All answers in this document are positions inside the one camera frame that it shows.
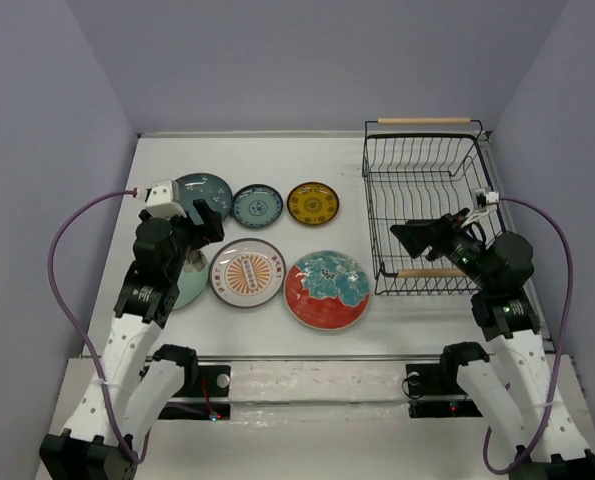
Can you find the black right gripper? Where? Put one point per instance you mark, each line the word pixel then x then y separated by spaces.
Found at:
pixel 416 235

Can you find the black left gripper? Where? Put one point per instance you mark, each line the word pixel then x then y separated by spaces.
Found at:
pixel 210 231

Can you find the dark teal blossom plate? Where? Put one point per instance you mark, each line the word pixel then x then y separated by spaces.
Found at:
pixel 208 187

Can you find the small blue white plate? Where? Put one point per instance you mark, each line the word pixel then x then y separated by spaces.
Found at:
pixel 257 206

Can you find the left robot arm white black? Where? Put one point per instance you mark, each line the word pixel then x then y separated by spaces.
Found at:
pixel 107 435

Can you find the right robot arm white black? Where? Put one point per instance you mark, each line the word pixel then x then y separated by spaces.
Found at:
pixel 509 378

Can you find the light green flower plate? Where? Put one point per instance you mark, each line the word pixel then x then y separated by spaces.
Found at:
pixel 193 278

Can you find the white sunburst pattern plate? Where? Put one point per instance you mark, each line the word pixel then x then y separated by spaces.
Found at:
pixel 247 273

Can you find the red teal floral plate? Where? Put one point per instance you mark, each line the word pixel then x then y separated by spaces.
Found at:
pixel 327 291

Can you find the small yellow brown plate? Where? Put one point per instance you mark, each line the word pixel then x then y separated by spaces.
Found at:
pixel 313 204

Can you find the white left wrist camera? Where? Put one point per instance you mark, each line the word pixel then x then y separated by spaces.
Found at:
pixel 162 199

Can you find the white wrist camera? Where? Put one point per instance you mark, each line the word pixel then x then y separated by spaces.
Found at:
pixel 162 199
pixel 485 197

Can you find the black wire dish rack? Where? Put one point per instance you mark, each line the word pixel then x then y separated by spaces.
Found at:
pixel 419 169

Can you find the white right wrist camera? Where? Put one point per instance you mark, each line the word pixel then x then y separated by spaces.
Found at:
pixel 485 197

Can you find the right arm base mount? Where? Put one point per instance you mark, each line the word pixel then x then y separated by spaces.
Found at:
pixel 432 394

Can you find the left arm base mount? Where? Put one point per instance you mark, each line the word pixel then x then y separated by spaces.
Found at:
pixel 207 399

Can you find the metal table rail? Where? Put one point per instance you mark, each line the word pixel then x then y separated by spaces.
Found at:
pixel 319 358

